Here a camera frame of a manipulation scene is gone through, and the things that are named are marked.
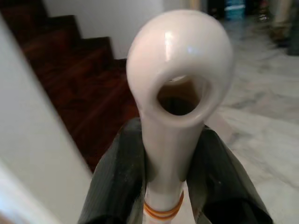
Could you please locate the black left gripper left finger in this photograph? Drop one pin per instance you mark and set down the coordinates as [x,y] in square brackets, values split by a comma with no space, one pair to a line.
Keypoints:
[116,175]

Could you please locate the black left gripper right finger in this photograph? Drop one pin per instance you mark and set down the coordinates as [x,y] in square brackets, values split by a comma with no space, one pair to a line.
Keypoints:
[222,186]

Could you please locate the beige broom with purple bristles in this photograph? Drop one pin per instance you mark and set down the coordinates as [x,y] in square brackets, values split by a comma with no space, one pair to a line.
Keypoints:
[177,51]

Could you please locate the orange rubber band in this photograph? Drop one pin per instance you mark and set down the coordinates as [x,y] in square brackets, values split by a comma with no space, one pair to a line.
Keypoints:
[151,213]
[149,207]

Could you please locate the blue container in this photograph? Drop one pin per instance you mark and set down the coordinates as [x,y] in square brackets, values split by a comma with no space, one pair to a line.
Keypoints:
[234,12]

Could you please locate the dark wooden staircase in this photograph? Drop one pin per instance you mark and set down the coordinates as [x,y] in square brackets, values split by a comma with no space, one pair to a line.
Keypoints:
[70,81]

